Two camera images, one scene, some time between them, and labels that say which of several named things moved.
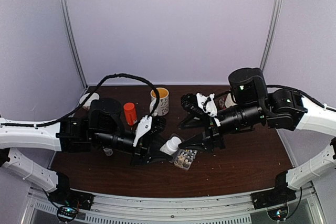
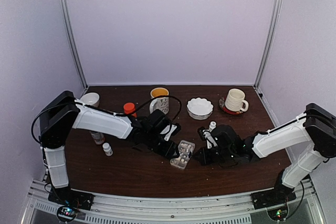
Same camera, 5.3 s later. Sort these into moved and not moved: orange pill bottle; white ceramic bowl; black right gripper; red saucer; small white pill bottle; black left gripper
Moved: black right gripper; black left gripper
Not moved: small white pill bottle; white ceramic bowl; orange pill bottle; red saucer
